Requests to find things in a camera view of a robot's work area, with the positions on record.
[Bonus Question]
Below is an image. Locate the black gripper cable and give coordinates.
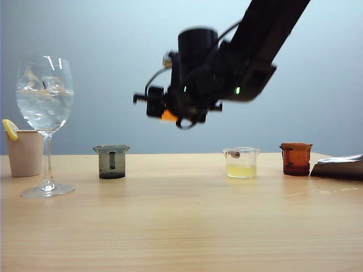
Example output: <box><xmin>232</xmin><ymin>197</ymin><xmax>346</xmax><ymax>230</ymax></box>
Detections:
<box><xmin>143</xmin><ymin>67</ymin><xmax>200</xmax><ymax>130</ymax></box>

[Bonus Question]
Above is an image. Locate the amber brown measuring cup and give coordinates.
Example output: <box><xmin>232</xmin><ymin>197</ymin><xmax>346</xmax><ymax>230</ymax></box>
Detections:
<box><xmin>278</xmin><ymin>142</ymin><xmax>313</xmax><ymax>177</ymax></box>

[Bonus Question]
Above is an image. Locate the beige paper cup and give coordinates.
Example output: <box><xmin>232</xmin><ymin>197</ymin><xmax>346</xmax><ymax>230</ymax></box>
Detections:
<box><xmin>4</xmin><ymin>129</ymin><xmax>45</xmax><ymax>178</ymax></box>

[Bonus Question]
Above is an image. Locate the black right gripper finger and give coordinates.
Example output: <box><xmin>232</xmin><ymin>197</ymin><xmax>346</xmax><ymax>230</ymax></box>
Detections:
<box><xmin>195</xmin><ymin>101</ymin><xmax>224</xmax><ymax>124</ymax></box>
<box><xmin>133</xmin><ymin>86</ymin><xmax>166</xmax><ymax>118</ymax></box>

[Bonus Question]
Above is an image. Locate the grey smoked measuring cup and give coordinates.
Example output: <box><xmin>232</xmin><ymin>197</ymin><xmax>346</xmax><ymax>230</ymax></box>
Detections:
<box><xmin>92</xmin><ymin>144</ymin><xmax>131</xmax><ymax>180</ymax></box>

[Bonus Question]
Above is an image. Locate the clear stemmed wine glass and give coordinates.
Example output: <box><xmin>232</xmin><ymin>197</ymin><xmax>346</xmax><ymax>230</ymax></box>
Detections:
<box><xmin>16</xmin><ymin>55</ymin><xmax>76</xmax><ymax>199</ymax></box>

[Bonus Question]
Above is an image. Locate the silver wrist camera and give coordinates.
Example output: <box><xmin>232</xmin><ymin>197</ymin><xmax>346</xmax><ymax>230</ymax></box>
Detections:
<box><xmin>162</xmin><ymin>50</ymin><xmax>174</xmax><ymax>69</ymax></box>

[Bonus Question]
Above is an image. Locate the silver metal object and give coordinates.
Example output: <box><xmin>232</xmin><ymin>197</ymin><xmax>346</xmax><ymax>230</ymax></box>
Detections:
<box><xmin>310</xmin><ymin>154</ymin><xmax>363</xmax><ymax>181</ymax></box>

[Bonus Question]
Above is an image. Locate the clear cup with yellow liquid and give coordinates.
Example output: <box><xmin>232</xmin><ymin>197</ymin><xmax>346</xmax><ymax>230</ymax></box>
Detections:
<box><xmin>222</xmin><ymin>147</ymin><xmax>261</xmax><ymax>179</ymax></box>

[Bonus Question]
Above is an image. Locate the clear flared measuring cup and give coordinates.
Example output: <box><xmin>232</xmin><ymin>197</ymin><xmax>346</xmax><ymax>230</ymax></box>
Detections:
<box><xmin>160</xmin><ymin>109</ymin><xmax>179</xmax><ymax>123</ymax></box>

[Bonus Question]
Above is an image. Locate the yellow lemon slice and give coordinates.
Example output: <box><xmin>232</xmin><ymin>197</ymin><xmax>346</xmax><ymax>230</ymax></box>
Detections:
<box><xmin>2</xmin><ymin>118</ymin><xmax>19</xmax><ymax>141</ymax></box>

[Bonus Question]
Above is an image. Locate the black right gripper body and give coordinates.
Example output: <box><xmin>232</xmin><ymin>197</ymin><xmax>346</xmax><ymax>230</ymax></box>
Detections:
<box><xmin>164</xmin><ymin>84</ymin><xmax>217</xmax><ymax>125</ymax></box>

